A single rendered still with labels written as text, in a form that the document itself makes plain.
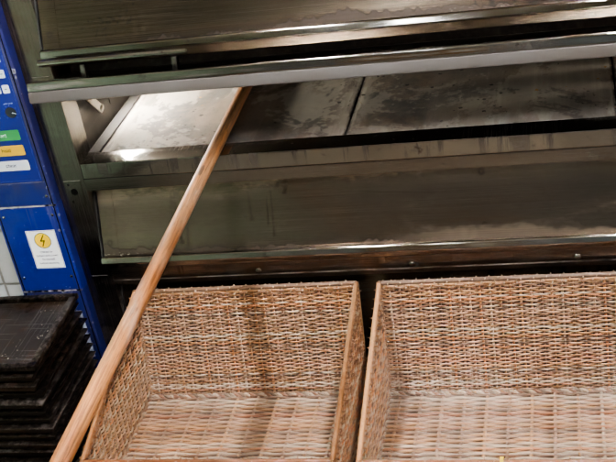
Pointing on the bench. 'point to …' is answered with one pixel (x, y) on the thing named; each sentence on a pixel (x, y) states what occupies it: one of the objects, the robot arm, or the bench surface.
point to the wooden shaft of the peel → (76, 430)
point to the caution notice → (45, 248)
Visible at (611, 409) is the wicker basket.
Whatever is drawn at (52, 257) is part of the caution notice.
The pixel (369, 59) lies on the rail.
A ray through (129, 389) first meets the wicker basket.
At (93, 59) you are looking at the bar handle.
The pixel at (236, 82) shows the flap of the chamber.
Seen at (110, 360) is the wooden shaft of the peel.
